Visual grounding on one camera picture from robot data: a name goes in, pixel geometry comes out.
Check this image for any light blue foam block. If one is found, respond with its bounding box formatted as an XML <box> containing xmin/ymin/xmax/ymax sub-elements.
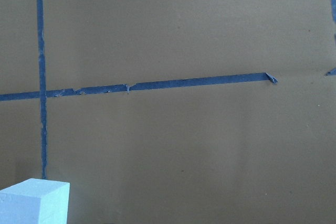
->
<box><xmin>1</xmin><ymin>178</ymin><xmax>70</xmax><ymax>223</ymax></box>

